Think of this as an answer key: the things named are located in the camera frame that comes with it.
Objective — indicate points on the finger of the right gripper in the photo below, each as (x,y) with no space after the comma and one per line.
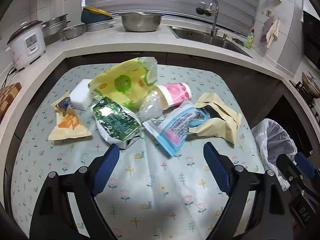
(305,165)

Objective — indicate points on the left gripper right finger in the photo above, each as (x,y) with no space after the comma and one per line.
(270,217)

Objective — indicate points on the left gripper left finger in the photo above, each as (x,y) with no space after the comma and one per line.
(52,216)

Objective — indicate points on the blue pink wipes packet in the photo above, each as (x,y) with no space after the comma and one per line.
(172,129)

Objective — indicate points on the pink flower paper cup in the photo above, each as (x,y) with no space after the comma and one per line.
(173,94)

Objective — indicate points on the yellow green plastic bag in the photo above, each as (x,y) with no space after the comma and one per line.
(126,83)

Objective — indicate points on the trash bin with white liner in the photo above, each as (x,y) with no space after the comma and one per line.
(272,141)

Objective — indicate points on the chrome kitchen faucet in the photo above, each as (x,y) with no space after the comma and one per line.
(212,10)

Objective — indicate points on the black gas stove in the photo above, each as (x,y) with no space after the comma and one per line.
(308,98)

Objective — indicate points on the cream wok with lid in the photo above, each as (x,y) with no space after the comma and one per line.
(310,85)

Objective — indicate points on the beige paper pouch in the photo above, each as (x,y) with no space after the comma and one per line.
(221,121)

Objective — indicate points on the orange cream snack packet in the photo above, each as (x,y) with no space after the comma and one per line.
(68,123)

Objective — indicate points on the floral tablecloth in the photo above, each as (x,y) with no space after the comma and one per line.
(150,195)

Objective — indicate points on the green silver foil packet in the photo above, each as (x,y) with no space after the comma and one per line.
(116,123)

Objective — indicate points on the white sponge block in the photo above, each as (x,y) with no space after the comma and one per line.
(80,96)

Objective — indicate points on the green dish soap bottle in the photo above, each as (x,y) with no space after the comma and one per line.
(249,39)

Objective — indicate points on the wooden checkered cutting board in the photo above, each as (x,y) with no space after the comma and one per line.
(8,94)

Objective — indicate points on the hanging cream dish towel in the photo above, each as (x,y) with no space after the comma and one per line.
(272,33)

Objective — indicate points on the dark scouring pad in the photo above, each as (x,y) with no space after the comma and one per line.
(238,41)

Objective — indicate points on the clear crumpled plastic bag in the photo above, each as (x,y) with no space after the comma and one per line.
(153,105)

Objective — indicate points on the stainless steel sink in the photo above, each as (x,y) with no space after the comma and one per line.
(198,36)

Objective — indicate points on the white rice cooker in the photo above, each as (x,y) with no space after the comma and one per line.
(26,44)

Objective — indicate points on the steel steamer pot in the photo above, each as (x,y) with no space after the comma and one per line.
(54,25)

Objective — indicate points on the large steel mixing bowl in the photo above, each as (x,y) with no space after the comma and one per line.
(141,22)

